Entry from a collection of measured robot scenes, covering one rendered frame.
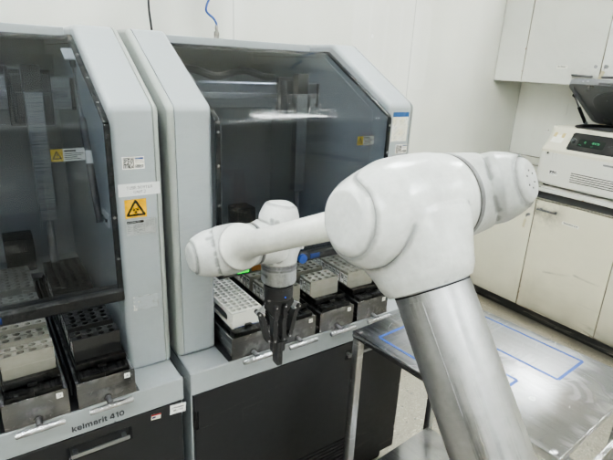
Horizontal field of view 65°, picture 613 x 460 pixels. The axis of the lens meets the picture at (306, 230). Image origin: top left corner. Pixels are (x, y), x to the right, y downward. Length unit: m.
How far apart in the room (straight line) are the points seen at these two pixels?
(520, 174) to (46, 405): 1.11
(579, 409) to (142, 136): 1.20
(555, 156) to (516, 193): 2.61
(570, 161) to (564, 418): 2.17
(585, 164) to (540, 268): 0.71
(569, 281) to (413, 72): 1.60
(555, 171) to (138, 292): 2.62
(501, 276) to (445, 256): 3.03
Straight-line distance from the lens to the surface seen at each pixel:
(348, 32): 2.91
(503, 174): 0.70
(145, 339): 1.41
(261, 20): 2.61
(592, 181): 3.21
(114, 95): 1.25
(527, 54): 3.77
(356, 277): 1.69
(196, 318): 1.44
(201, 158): 1.29
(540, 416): 1.28
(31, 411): 1.33
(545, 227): 3.37
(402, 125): 1.67
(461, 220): 0.62
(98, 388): 1.33
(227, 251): 1.03
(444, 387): 0.63
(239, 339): 1.42
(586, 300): 3.35
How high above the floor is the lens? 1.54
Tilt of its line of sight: 19 degrees down
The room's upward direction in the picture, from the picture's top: 3 degrees clockwise
